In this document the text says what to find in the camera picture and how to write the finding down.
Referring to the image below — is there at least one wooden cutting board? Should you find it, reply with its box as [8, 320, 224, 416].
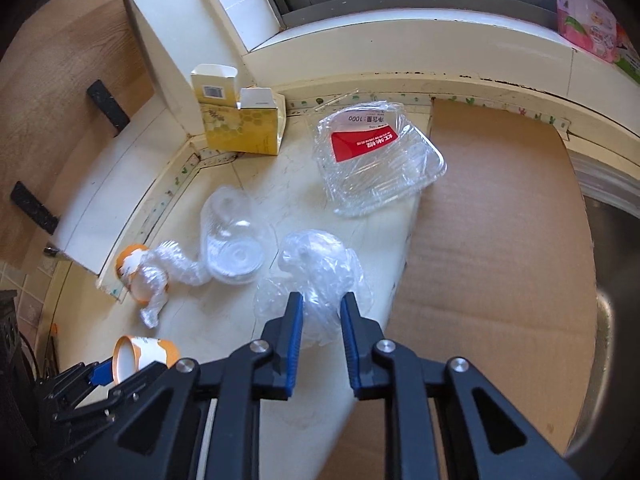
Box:
[1, 0, 154, 271]

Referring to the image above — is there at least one crumpled clear plastic wrap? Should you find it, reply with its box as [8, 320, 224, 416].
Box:
[136, 240, 210, 330]

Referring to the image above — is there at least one clear plastic bag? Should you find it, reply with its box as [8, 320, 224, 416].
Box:
[254, 230, 373, 348]

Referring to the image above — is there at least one clear plastic clamshell box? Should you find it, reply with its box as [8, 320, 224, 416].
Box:
[312, 101, 447, 218]

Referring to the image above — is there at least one steel sink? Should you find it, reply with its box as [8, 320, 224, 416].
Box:
[565, 152, 639, 479]

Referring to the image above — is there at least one brown cardboard sheet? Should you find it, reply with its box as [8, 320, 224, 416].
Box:
[322, 100, 597, 479]

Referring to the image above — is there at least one yellow honeycomb box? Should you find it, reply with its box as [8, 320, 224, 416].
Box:
[191, 64, 286, 156]

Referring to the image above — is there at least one orange white paper cup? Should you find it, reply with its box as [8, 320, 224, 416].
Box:
[115, 244, 168, 306]

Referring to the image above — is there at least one clear plastic round lid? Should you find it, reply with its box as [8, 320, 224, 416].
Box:
[200, 185, 276, 285]

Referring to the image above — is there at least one orange white paper ring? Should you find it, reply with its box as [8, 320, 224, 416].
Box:
[112, 335, 181, 386]

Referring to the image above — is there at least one pink snack bag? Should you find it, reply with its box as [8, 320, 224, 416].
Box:
[556, 0, 639, 82]

